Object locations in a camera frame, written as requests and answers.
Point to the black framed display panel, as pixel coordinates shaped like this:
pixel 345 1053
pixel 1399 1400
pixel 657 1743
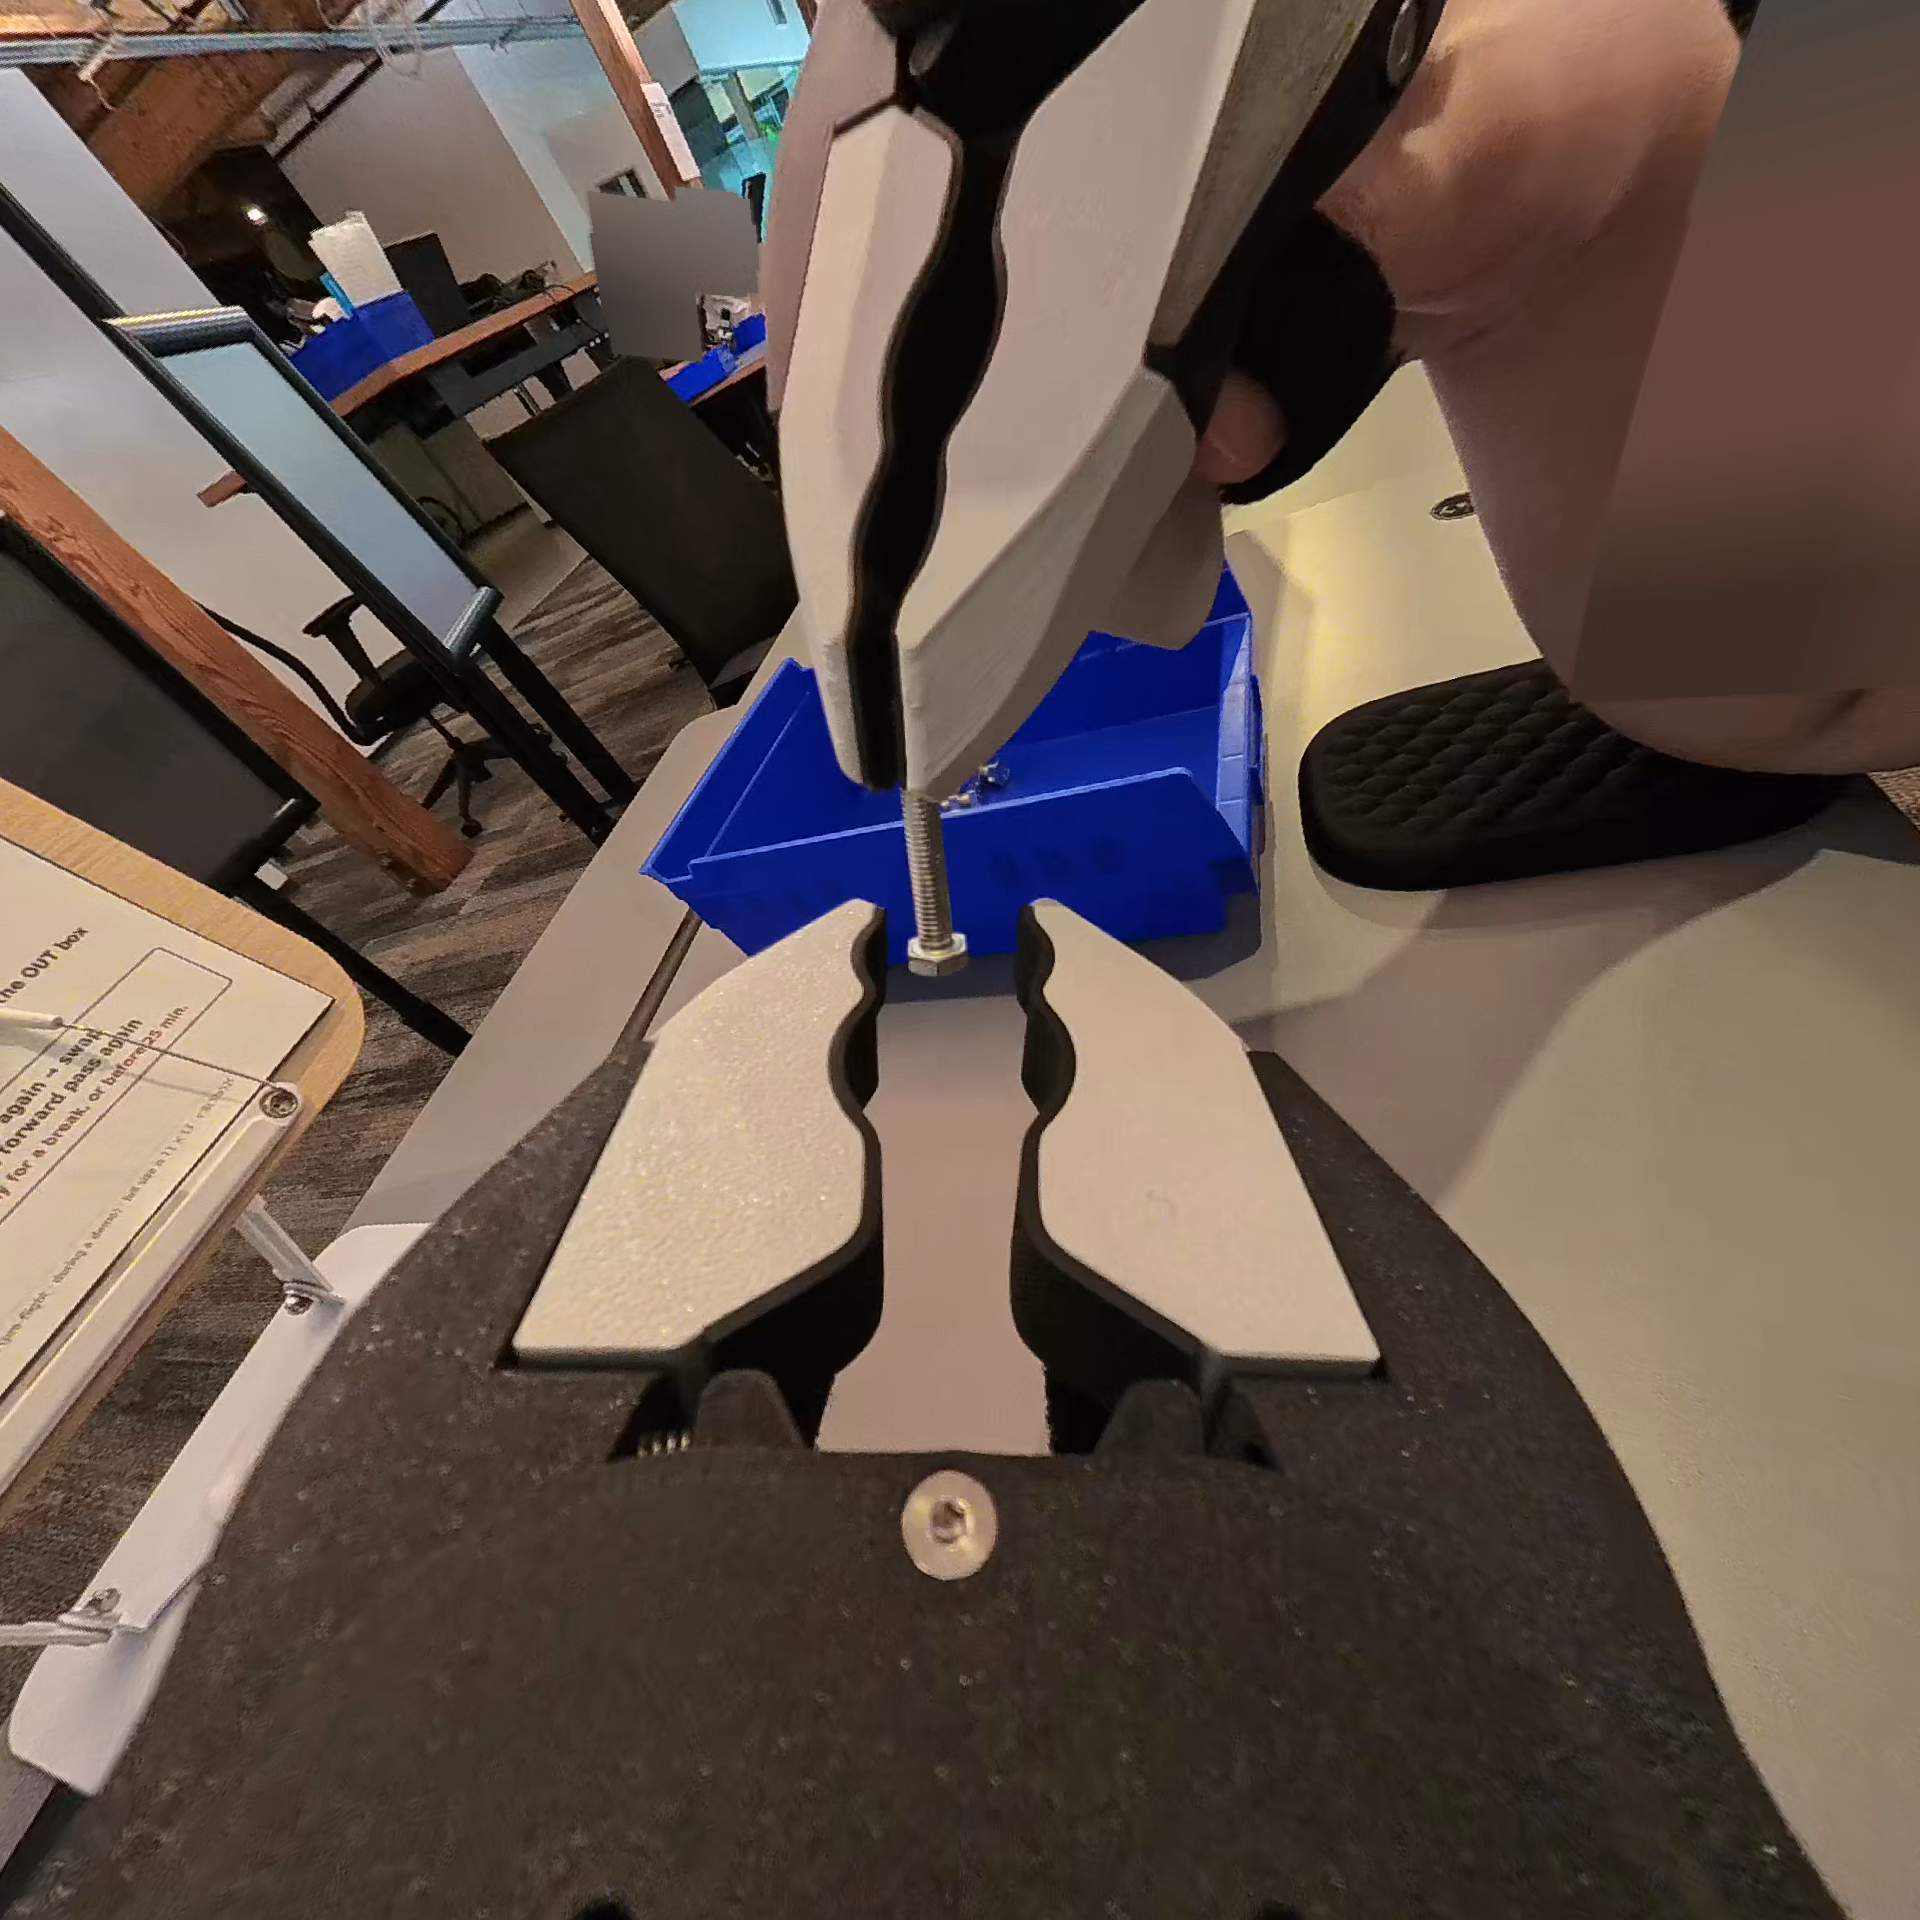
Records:
pixel 105 704

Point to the person's right forearm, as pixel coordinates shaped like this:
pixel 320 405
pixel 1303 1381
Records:
pixel 1771 744

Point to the long thin steel bolt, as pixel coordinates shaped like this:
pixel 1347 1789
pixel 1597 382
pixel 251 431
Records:
pixel 921 863

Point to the printed instruction sheet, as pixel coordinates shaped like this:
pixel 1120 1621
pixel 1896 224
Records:
pixel 120 1080

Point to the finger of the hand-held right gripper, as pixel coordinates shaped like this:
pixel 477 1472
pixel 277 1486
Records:
pixel 840 452
pixel 1067 421

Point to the wooden document stand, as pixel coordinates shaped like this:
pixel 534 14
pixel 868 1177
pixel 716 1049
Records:
pixel 182 960

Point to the black box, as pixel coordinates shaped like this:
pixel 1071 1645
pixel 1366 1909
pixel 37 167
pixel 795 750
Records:
pixel 429 285

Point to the blue plastic parts bin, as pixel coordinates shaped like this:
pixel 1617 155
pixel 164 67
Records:
pixel 713 369
pixel 1079 856
pixel 359 352

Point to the white packaging stack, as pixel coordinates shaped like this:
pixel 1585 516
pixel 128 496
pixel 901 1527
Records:
pixel 352 264

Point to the person's right hand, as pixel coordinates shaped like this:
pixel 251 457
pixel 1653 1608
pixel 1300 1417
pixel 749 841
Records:
pixel 1559 181

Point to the black quilted wrist rest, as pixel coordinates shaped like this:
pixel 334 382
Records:
pixel 1500 781

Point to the wooden top standing desk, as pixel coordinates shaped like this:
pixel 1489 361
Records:
pixel 452 347

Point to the brown wooden post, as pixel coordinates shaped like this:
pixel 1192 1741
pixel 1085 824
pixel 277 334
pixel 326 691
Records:
pixel 224 662

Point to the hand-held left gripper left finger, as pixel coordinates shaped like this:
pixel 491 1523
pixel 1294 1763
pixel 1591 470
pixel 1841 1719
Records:
pixel 705 1185

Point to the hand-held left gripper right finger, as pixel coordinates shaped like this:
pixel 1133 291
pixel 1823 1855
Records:
pixel 1200 1185

